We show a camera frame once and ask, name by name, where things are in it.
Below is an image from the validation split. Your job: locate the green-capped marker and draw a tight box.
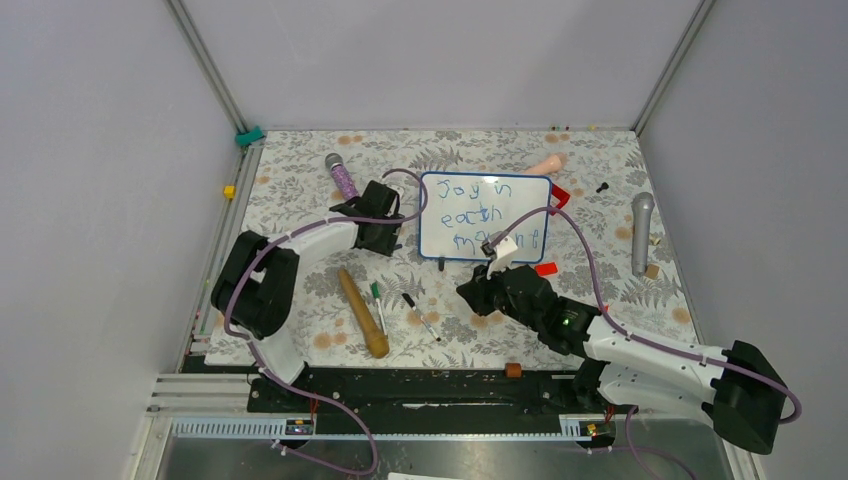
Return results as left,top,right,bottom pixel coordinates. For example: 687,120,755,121
370,282,388,336

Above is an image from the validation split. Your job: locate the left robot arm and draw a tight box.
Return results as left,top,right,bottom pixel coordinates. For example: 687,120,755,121
211,181,405,411

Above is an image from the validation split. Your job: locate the silver grey microphone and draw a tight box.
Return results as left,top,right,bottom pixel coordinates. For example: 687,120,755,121
631,192,655,277

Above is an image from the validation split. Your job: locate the small wooden cube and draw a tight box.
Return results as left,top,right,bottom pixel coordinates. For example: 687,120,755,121
644,264,661,280

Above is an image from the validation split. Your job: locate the purple patterned microphone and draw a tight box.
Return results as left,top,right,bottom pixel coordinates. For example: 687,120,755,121
324,152,360,201

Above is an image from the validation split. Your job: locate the red cube block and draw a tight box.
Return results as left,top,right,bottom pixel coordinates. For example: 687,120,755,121
534,262,559,277

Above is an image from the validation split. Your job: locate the pink plastic cylinder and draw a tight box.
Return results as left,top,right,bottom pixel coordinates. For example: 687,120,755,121
524,152,568,175

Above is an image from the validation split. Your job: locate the purple cable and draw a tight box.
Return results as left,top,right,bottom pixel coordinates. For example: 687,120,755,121
223,168,430,478
486,205,803,480

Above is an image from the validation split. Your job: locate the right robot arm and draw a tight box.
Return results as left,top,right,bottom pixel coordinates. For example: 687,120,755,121
456,266,787,455

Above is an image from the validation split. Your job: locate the black-capped marker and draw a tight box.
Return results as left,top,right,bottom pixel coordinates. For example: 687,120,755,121
401,293,441,342

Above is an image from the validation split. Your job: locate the brown cork cylinder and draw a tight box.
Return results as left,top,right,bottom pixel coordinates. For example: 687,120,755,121
504,362,523,379

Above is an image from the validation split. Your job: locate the floral patterned table mat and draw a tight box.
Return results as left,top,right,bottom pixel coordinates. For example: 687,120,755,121
236,130,696,370

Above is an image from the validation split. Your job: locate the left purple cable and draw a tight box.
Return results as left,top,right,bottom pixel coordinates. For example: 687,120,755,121
223,168,430,478

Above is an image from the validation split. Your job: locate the red rectangular tray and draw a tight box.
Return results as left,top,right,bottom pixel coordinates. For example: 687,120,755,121
551,184,571,210

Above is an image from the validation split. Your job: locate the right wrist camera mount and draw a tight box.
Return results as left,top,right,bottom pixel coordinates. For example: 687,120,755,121
482,236,519,279

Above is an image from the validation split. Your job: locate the teal corner clip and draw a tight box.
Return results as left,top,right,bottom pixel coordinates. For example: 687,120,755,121
234,126,265,148

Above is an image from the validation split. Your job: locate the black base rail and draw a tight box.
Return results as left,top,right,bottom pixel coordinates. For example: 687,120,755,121
247,367,629,435

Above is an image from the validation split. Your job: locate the blue-framed whiteboard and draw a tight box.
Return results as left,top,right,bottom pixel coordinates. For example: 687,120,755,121
418,171,553,261

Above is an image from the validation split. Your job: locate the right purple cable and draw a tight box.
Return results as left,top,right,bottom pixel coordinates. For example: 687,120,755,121
486,205,803,480

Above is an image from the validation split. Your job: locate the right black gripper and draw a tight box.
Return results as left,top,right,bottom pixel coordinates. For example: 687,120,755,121
457,258,542,332

